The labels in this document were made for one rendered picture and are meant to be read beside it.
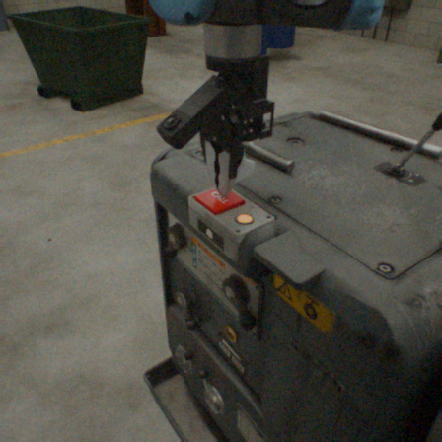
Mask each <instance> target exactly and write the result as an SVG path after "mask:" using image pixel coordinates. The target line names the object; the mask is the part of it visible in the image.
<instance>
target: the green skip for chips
mask: <svg viewBox="0 0 442 442"><path fill-rule="evenodd" d="M6 16H7V19H11V21H12V23H13V25H14V27H15V29H16V31H17V34H18V36H19V38H20V40H21V42H22V44H23V47H24V49H25V51H26V53H27V55H28V56H29V58H30V61H31V63H32V65H33V67H34V69H35V71H36V74H37V76H38V78H39V80H40V82H41V83H42V84H43V85H39V86H38V88H37V91H38V95H39V96H41V97H43V98H46V99H53V98H57V97H60V96H63V95H67V94H70V95H72V96H75V97H76V98H72V99H71V101H70V104H71V108H72V109H74V110H77V111H81V112H84V111H89V110H92V109H96V108H101V107H104V106H108V105H111V104H114V103H117V102H120V101H124V100H127V99H130V98H132V97H136V96H139V95H142V94H143V84H142V83H141V82H142V76H143V69H144V62H145V55H146V48H147V41H148V36H149V29H150V23H154V19H153V18H148V17H142V16H136V15H130V14H124V13H119V12H113V11H107V10H101V9H95V8H89V7H83V6H77V7H69V8H61V9H53V10H45V11H31V12H24V13H16V14H8V15H6Z"/></svg>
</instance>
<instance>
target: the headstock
mask: <svg viewBox="0 0 442 442"><path fill-rule="evenodd" d="M252 143H254V144H256V145H260V146H262V147H265V148H267V149H269V150H271V151H272V152H275V153H277V154H279V155H281V156H284V157H286V158H288V159H290V160H293V161H294V162H295V169H294V170H292V171H291V172H287V171H283V170H281V169H279V168H277V167H275V166H273V165H270V164H269V163H268V162H266V161H264V160H262V159H260V158H258V157H256V156H253V155H251V154H249V153H247V152H245V159H247V160H251V161H254V162H255V169H254V171H253V172H251V173H250V174H248V175H247V176H245V177H244V178H243V179H242V180H240V181H238V182H237V183H235V186H234V187H233V190H234V191H236V192H237V193H239V194H240V195H242V196H244V197H245V198H247V199H248V200H250V201H251V202H253V203H254V204H256V205H257V206H259V207H260V208H262V209H263V210H265V211H266V212H268V214H270V215H271V216H273V217H274V221H270V222H268V223H267V224H264V225H262V226H260V227H257V228H255V229H253V230H252V231H251V232H249V233H248V234H247V235H246V237H245V238H244V239H243V242H242V244H241V246H240V250H239V262H234V261H232V260H231V259H230V258H228V257H227V256H226V255H225V254H224V253H223V252H221V251H220V250H219V249H218V247H217V246H215V245H213V244H212V243H211V242H210V241H208V240H207V239H206V238H205V237H204V236H203V235H202V234H200V233H199V232H198V231H197V230H196V229H195V228H193V226H192V225H191V224H190V218H189V197H190V196H192V195H194V194H197V193H199V192H202V191H205V190H208V189H211V188H213V187H215V186H214V183H213V181H212V178H211V177H210V174H209V172H208V169H207V164H205V161H204V157H203V153H202V149H201V145H200V139H197V140H193V141H191V142H189V143H188V144H187V145H185V146H184V147H183V148H182V149H176V148H174V147H172V146H171V147H167V148H166V149H164V150H163V151H162V152H161V153H160V154H159V155H158V156H157V157H156V159H155V160H154V161H153V162H152V165H151V172H150V186H151V194H152V196H153V199H154V209H155V218H156V227H157V237H158V246H159V255H160V264H161V272H162V282H163V291H164V298H165V300H170V299H172V298H173V299H175V301H176V302H177V303H178V304H179V305H180V306H181V308H182V310H183V312H184V315H185V326H186V328H187V329H188V330H194V329H196V328H199V329H201V330H202V331H203V333H204V334H205V335H206V336H207V337H208V338H209V339H210V341H211V342H212V343H213V344H214V345H215V346H216V347H217V349H218V351H219V352H220V353H221V354H222V355H223V356H224V358H225V359H226V360H227V361H228V362H229V363H230V364H231V365H232V366H233V367H234V368H235V369H236V370H237V371H238V372H239V374H240V375H241V376H242V377H243V378H244V379H245V380H246V382H247V383H248V384H249V385H250V386H251V388H252V390H253V391H254V392H255V393H256V394H257V395H258V396H259V398H260V399H261V401H262V405H261V412H262V415H263V417H264V418H265V419H266V421H267V422H268V423H269V424H270V425H271V426H272V428H273V429H274V430H275V431H276V432H277V433H278V435H279V436H280V437H281V438H282V439H283V440H284V442H419V441H420V440H421V439H422V438H423V437H424V436H425V435H426V434H427V433H428V432H429V431H430V429H431V427H432V425H433V423H434V422H433V421H435V419H436V417H437V416H436V415H437V413H438V411H437V410H436V409H435V408H434V407H433V404H432V402H433V397H434V394H435V392H436V389H437V387H438V384H439V382H440V380H441V378H442V161H439V160H437V159H434V158H431V157H427V156H425V155H422V154H420V153H416V154H415V155H414V156H413V157H412V158H411V159H409V160H408V161H407V162H406V163H405V164H404V168H405V174H404V175H402V176H393V175H390V174H388V173H386V172H385V170H384V169H385V167H387V166H393V165H395V164H396V163H398V162H399V161H400V160H402V159H403V158H404V157H405V156H406V155H407V153H408V152H409V151H410V150H408V149H406V148H404V147H401V146H398V145H395V144H392V143H389V142H387V141H384V140H381V139H378V138H376V137H373V136H370V135H368V134H365V133H359V132H356V131H353V130H350V129H348V128H345V127H342V126H339V125H337V124H334V123H331V122H329V121H326V120H323V119H320V118H319V115H318V114H317V113H314V112H312V111H309V110H306V111H304V112H296V111H294V112H289V113H286V114H282V115H279V116H275V117H274V118H273V126H272V137H268V138H265V139H263V140H259V139H258V140H255V141H252ZM288 231H291V232H293V233H294V235H295V236H296V237H297V240H298V249H300V250H301V251H302V252H304V253H305V254H307V255H308V256H310V257H311V258H313V259H314V260H316V261H317V262H318V263H320V264H321V265H323V266H324V267H326V268H327V269H326V271H325V272H324V273H323V274H322V275H321V276H319V278H318V279H317V281H316V282H315V284H314V286H313V289H312V291H310V292H301V291H298V290H296V289H294V288H293V287H292V286H290V285H289V284H288V283H287V282H285V281H284V280H283V279H282V278H280V277H279V276H278V275H277V274H275V273H274V272H272V271H270V269H269V268H268V267H266V266H265V265H264V264H263V263H261V262H260V261H259V260H258V259H256V258H255V257H254V247H255V246H259V245H262V244H264V243H266V242H268V241H269V240H271V239H273V238H275V237H278V236H280V235H282V234H284V233H286V232H288ZM420 378H421V379H420ZM397 430H398V431H397ZM417 431H418V432H417ZM420 438H421V439H420Z"/></svg>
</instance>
